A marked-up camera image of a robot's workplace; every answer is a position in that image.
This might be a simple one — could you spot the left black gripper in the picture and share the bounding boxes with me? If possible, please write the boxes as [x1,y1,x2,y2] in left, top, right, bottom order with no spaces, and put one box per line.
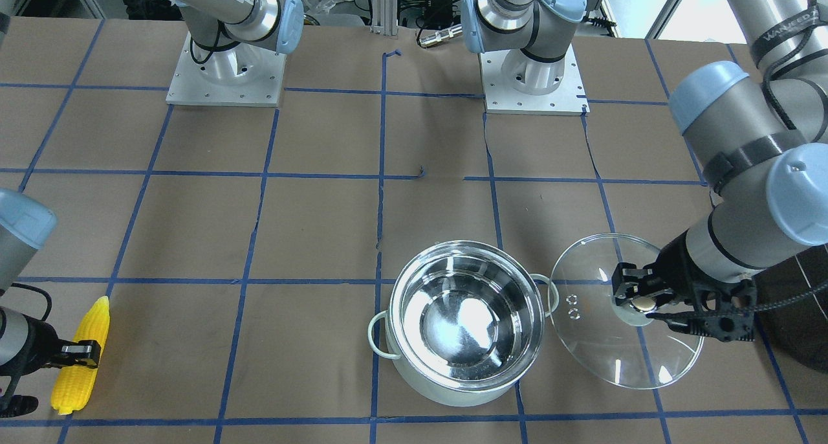
[611,234,757,342]

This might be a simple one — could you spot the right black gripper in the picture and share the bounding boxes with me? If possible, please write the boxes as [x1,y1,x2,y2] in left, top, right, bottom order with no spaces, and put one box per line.
[1,307,103,377]

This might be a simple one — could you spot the yellow corn cob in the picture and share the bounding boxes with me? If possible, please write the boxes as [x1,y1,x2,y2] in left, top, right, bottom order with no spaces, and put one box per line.
[50,296,111,416]

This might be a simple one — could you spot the glass pot lid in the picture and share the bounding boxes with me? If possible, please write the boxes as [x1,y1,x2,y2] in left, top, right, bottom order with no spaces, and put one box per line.
[547,234,704,389]

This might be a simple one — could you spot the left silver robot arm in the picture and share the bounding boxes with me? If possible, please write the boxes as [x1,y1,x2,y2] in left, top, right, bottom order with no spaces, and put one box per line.
[597,0,826,342]

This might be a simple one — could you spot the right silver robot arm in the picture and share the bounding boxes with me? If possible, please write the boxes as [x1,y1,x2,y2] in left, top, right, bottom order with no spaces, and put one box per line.
[1,0,304,381]

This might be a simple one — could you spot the pale green electric pot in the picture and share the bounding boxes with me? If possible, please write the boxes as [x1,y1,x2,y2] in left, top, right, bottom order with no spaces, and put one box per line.
[367,240,557,408]

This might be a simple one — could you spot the black rice cooker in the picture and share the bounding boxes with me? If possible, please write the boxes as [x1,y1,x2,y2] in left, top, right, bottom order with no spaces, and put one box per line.
[755,245,827,373]

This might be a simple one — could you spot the aluminium frame post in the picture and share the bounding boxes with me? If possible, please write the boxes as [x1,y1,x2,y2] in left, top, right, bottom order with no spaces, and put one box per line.
[370,0,399,39]

